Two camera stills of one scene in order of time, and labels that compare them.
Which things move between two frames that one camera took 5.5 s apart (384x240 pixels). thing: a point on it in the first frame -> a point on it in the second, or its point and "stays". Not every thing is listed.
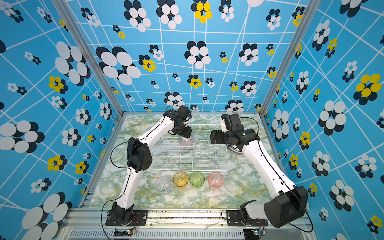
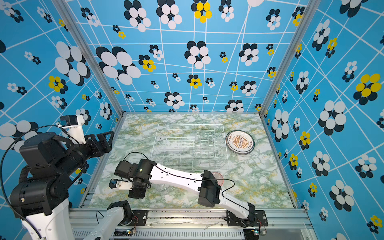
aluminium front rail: x=179 y=224 stays
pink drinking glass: x=215 y=179 stays
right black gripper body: x=222 y=138 -> x=138 y=191
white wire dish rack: x=204 y=156 stays
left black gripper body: x=184 y=131 -> x=79 y=154
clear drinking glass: x=162 y=183 stays
